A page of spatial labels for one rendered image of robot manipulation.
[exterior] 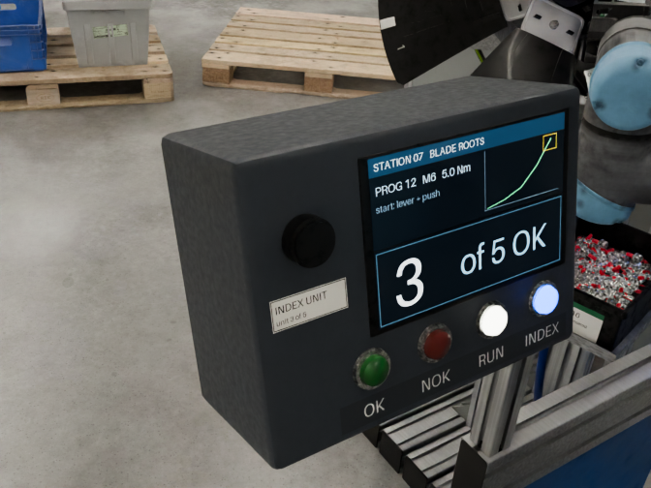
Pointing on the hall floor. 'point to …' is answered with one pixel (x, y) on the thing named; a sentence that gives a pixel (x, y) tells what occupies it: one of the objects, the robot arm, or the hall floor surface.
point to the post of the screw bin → (577, 365)
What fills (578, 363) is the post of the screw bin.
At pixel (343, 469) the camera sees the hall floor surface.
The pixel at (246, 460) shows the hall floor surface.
